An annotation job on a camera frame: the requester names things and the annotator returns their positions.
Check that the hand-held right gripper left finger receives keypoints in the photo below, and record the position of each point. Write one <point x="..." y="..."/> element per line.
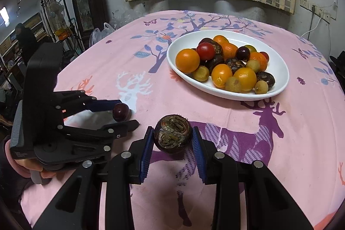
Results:
<point x="145" y="157"/>

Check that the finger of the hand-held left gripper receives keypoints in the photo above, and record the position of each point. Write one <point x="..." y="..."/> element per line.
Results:
<point x="103" y="105"/>
<point x="118" y="129"/>

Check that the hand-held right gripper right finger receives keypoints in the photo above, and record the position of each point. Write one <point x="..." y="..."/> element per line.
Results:
<point x="199" y="157"/>

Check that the tan longan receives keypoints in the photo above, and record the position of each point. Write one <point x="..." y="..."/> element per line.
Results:
<point x="261" y="87"/>
<point x="233" y="84"/>
<point x="252" y="48"/>
<point x="253" y="65"/>

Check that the olive yellow kumquat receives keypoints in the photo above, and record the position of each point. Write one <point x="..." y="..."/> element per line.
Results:
<point x="200" y="73"/>

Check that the large yellow orange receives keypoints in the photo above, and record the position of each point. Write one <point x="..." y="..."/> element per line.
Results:
<point x="244" y="79"/>

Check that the round orange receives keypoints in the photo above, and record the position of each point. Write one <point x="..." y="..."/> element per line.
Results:
<point x="260" y="60"/>
<point x="188" y="60"/>

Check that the red cherry tomato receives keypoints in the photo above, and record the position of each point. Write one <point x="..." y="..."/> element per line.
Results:
<point x="265" y="55"/>
<point x="205" y="51"/>

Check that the white oval plate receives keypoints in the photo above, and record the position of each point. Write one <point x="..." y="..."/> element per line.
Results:
<point x="277" y="68"/>

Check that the person's left forearm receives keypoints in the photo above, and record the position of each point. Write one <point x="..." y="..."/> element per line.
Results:
<point x="10" y="181"/>

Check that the person's left hand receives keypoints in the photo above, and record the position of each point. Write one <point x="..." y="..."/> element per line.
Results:
<point x="27" y="166"/>

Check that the white plastic bag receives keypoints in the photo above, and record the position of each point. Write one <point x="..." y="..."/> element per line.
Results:
<point x="98" y="33"/>

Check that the orange box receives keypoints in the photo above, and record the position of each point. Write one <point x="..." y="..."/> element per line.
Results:
<point x="62" y="33"/>

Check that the pink deer print tablecloth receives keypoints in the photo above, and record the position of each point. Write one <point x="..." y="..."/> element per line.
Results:
<point x="283" y="125"/>

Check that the clear plastic bags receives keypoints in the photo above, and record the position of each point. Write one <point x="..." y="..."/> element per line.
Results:
<point x="126" y="17"/>

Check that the white standing fan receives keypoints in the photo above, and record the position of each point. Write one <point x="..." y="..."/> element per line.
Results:
<point x="55" y="13"/>

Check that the bright ceiling light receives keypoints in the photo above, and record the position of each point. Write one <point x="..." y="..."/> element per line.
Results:
<point x="4" y="15"/>

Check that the black hat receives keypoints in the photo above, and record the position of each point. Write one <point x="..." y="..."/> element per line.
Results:
<point x="339" y="63"/>

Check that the white wall socket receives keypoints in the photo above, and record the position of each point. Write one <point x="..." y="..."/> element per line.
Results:
<point x="305" y="1"/>

